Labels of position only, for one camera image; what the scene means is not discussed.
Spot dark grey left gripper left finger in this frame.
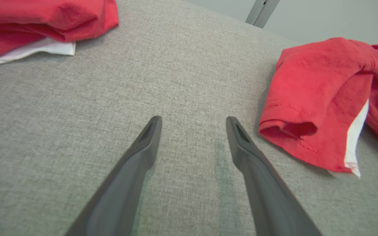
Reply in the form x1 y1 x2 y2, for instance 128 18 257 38
65 115 162 236

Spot red jersey with white sleeves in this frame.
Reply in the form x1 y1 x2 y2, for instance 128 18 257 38
0 0 119 69

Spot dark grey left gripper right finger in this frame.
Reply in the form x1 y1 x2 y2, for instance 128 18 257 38
226 116 323 236

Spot grey fabric sofa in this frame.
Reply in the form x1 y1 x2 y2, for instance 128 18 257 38
0 0 378 236

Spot red shorts with white trim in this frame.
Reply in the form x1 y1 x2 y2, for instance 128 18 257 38
259 37 378 179

